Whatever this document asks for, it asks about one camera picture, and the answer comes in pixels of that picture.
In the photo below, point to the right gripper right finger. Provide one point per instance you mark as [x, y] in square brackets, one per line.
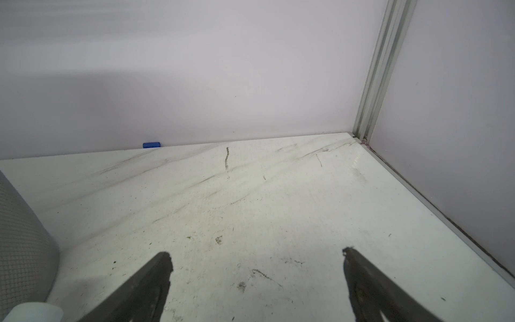
[374, 296]

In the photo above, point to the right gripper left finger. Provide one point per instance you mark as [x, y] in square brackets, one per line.
[141, 298]

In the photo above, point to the tall clear purple-label bottle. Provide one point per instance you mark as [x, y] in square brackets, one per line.
[35, 312]

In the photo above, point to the grey mesh waste bin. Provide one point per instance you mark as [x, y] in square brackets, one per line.
[29, 254]

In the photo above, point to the small blue bottle cap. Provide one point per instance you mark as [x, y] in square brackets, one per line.
[151, 145]

